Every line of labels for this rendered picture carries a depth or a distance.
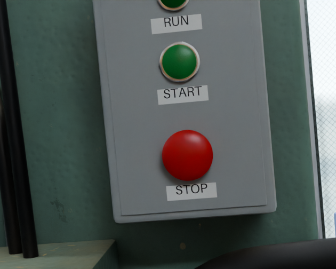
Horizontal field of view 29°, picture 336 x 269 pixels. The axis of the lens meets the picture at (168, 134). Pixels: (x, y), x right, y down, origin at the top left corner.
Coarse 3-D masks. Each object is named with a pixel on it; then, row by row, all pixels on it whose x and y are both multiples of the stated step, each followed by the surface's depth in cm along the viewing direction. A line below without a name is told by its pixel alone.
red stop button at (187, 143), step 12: (180, 132) 38; (192, 132) 38; (168, 144) 38; (180, 144) 38; (192, 144) 38; (204, 144) 38; (168, 156) 38; (180, 156) 38; (192, 156) 38; (204, 156) 38; (168, 168) 38; (180, 168) 38; (192, 168) 38; (204, 168) 38
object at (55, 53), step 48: (48, 0) 46; (288, 0) 44; (48, 48) 46; (96, 48) 46; (288, 48) 44; (48, 96) 46; (96, 96) 46; (288, 96) 44; (48, 144) 46; (96, 144) 46; (288, 144) 45; (48, 192) 47; (96, 192) 46; (288, 192) 45; (48, 240) 47; (144, 240) 46; (192, 240) 46; (240, 240) 45; (288, 240) 45
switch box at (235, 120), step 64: (128, 0) 39; (192, 0) 39; (256, 0) 38; (128, 64) 39; (256, 64) 39; (128, 128) 39; (192, 128) 39; (256, 128) 39; (128, 192) 40; (256, 192) 39
